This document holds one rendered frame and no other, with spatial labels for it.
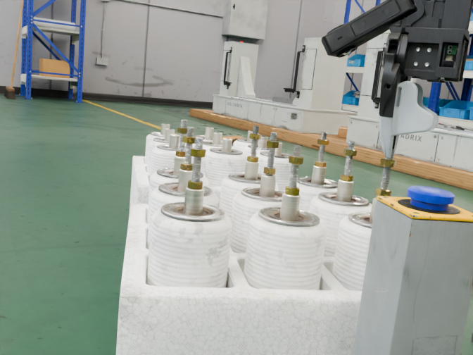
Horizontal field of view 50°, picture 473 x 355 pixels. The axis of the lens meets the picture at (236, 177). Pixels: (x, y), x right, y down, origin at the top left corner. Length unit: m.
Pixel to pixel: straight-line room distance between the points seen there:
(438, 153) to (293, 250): 2.42
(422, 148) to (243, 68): 2.57
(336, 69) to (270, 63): 3.94
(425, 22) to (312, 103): 3.35
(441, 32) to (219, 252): 0.34
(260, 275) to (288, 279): 0.03
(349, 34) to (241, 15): 6.85
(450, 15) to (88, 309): 0.71
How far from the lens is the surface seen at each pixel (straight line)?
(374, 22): 0.64
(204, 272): 0.58
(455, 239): 0.47
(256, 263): 0.61
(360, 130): 3.41
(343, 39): 0.65
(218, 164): 1.11
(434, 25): 0.64
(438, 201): 0.47
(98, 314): 0.92
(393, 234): 0.47
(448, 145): 2.94
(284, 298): 0.58
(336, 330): 0.61
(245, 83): 5.10
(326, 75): 4.02
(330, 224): 0.74
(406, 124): 0.63
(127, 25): 7.07
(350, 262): 0.65
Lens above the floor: 0.41
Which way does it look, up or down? 11 degrees down
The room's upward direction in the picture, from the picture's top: 6 degrees clockwise
